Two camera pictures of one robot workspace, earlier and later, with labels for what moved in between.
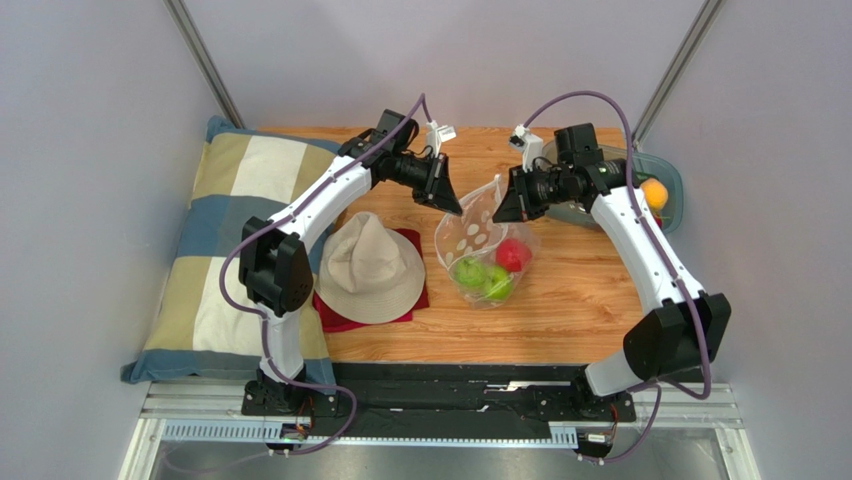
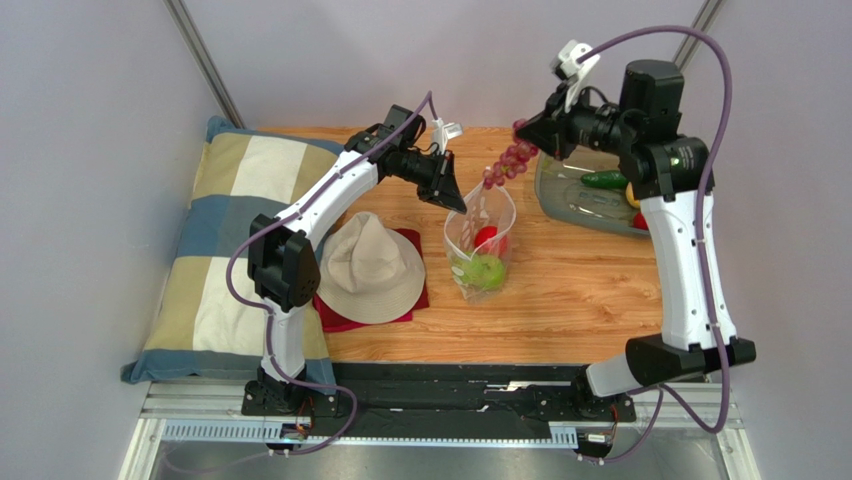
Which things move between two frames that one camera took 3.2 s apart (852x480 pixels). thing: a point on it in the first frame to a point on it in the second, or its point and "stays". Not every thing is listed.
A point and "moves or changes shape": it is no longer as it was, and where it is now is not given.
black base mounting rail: (371, 399) stays
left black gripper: (437, 191) stays
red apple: (513, 255) to (488, 240)
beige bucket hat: (367, 273) stays
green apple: (470, 272) stays
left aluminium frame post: (203, 58) stays
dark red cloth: (330, 323) stays
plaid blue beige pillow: (204, 319) stays
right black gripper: (519, 192) to (555, 124)
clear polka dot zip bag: (484, 258) moves or changes shape
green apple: (499, 284) to (487, 271)
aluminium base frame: (210, 413) stays
